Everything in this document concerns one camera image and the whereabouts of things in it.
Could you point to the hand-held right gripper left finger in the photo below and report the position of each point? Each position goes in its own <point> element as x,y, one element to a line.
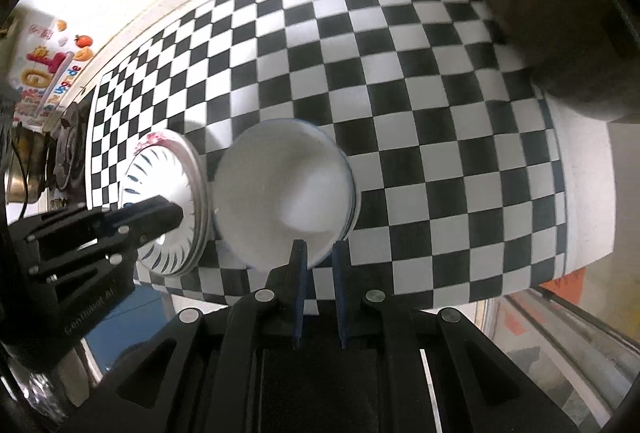
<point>298,293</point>

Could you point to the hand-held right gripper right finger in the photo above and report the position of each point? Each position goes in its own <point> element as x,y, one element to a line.
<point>340,293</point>

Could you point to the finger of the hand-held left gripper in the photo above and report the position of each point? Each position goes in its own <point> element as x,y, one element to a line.
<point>155,210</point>
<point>100,258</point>

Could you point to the white plate with pink roses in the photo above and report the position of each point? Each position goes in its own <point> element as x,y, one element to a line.
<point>155,138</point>

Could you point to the plain white bowl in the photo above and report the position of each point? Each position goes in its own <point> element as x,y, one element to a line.
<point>280,183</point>

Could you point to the blue cabinet front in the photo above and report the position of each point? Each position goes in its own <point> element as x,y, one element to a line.
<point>145,308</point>

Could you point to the dark round metal part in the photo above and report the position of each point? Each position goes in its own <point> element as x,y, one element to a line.
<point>70,148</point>

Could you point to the brass pot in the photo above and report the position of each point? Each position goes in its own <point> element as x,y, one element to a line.
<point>27,163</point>

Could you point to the black and white checkered tablecloth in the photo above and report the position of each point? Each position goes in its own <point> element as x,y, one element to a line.
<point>400,113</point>

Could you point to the person's grey clothing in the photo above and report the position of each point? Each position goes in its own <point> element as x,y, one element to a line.
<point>560,13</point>

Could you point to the colourful wall stickers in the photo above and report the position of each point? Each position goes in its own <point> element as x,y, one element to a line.
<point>40,68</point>

